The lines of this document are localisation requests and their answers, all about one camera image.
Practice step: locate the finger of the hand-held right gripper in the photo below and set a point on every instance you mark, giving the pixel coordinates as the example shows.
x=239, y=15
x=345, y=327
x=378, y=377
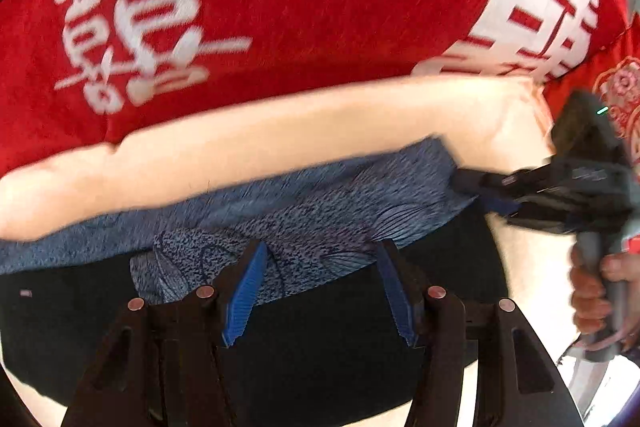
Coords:
x=500, y=207
x=480, y=180

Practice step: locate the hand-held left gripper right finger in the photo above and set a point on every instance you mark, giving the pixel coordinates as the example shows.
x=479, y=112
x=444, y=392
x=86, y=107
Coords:
x=397, y=302

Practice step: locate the person's right hand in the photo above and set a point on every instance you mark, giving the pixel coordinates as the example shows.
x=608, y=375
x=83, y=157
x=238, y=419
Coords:
x=587, y=294

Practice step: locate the red floral patterned cloth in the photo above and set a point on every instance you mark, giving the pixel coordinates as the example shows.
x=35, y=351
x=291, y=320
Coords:
x=620, y=87

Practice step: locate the black pants with blue trim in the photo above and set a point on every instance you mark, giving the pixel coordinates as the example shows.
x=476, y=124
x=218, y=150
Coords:
x=325, y=357

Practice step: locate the red printed blanket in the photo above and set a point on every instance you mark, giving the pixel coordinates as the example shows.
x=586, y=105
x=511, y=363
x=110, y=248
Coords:
x=325, y=7

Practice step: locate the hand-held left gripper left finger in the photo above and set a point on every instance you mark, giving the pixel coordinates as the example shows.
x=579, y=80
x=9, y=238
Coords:
x=245, y=297

